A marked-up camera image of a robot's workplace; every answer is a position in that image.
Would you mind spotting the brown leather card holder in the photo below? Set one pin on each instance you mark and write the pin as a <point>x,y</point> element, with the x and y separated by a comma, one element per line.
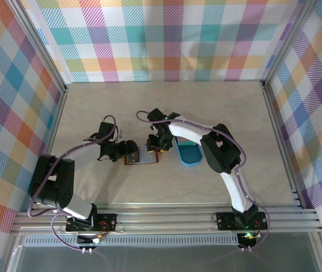
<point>146,157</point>

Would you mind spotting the grey VIP membership card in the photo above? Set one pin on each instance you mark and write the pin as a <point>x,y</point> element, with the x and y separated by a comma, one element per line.
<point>133,158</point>

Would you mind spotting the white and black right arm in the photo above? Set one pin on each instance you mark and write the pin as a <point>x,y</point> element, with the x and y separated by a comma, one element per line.
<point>189,133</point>

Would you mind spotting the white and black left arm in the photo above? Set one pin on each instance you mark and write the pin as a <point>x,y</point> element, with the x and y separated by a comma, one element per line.
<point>56,184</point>

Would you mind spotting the stack of plastic cards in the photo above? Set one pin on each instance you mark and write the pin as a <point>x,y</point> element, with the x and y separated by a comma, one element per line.
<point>186,143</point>

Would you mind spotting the blue plastic tray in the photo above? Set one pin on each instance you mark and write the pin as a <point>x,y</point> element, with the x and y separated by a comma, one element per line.
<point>190,160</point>

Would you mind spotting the small circuit board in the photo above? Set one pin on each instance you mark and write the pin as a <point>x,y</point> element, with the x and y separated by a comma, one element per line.
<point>248,236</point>
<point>98,240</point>

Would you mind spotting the grey metal panel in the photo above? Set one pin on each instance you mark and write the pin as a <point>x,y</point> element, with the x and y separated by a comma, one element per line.
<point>163,259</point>

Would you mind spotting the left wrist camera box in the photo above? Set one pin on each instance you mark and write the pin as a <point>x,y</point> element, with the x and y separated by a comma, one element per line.
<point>118,133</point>

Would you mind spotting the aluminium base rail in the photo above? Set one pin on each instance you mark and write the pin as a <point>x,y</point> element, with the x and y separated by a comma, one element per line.
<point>163,218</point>

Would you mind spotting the aluminium side rail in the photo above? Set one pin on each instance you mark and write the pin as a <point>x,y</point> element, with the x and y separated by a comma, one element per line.
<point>280,141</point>
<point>52,133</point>

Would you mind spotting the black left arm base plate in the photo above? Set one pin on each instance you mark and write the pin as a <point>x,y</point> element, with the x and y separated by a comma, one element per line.
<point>107,222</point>

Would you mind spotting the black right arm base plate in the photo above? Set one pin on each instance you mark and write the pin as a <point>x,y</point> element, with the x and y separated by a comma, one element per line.
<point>224,221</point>

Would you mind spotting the aluminium corner post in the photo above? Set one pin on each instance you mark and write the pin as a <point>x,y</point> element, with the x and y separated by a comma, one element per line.
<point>287,42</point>
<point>40,48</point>

